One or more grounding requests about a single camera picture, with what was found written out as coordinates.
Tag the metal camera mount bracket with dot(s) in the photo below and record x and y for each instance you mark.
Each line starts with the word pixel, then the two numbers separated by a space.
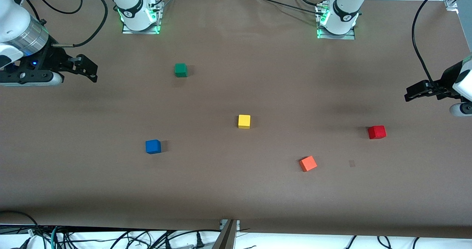
pixel 228 238

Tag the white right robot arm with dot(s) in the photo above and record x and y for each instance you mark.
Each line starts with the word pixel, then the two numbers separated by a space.
pixel 14 20

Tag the red cube block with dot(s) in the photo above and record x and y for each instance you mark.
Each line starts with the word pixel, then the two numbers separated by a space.
pixel 377 132

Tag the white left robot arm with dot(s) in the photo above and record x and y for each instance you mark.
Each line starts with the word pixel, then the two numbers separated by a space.
pixel 346 5

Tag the blue cube block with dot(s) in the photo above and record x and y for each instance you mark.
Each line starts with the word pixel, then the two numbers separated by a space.
pixel 153 147

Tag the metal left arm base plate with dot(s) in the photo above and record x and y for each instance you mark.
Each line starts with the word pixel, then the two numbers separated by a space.
pixel 337 37

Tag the green cube block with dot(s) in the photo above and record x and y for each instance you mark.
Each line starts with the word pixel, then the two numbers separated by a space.
pixel 180 70

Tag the yellow cube block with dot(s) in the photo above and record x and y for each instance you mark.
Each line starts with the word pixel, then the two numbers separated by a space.
pixel 244 121

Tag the aluminium corner bracket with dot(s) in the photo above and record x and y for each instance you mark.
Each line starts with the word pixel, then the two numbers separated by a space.
pixel 451 2

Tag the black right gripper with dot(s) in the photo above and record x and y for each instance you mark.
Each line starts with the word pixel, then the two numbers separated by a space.
pixel 52 59

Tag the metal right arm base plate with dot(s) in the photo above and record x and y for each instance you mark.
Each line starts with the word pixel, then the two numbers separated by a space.
pixel 140 32

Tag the orange cube block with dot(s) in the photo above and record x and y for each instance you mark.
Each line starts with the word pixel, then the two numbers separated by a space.
pixel 308 163

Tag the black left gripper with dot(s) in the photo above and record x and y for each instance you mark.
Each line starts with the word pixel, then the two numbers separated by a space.
pixel 443 85

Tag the brown paper table cover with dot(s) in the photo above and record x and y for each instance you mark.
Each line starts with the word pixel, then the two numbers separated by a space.
pixel 236 190

